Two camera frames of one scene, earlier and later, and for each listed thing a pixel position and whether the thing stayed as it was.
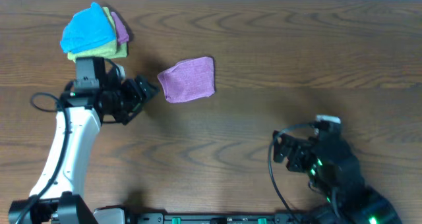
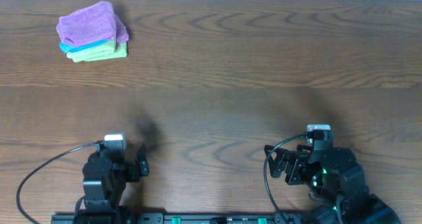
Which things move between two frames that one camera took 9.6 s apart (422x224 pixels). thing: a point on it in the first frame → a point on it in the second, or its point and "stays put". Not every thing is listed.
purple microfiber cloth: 190,79 → 93,23
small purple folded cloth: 120,29 stays put
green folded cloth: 111,49 stays put
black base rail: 279,218 stays put
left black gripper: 132,99 → 132,170
